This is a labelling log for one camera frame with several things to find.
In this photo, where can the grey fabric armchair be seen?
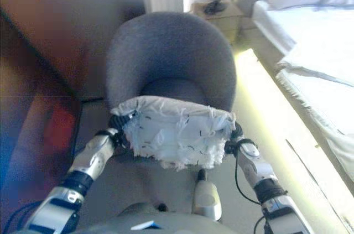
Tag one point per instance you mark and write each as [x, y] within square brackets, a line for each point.
[171, 59]

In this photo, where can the dark reddish wooden cabinet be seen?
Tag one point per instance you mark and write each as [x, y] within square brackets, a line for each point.
[33, 140]

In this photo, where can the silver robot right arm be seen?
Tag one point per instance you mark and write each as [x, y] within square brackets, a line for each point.
[262, 178]

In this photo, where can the white fringed cushion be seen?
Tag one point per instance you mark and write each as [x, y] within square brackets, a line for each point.
[177, 131]

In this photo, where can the grey robot torso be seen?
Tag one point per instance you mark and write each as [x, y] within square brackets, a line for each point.
[155, 221]

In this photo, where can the light wooden nightstand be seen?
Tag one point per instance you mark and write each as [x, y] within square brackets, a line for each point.
[221, 18]

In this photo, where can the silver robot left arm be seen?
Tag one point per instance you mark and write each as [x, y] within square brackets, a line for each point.
[83, 167]

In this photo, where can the white bed mattress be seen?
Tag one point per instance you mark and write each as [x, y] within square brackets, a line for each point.
[298, 29]

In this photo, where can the white fringed blanket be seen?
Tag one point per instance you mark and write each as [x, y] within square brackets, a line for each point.
[323, 79]

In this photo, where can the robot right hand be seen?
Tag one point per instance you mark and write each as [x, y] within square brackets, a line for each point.
[237, 131]

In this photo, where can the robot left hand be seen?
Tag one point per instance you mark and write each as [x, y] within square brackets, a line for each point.
[119, 122]

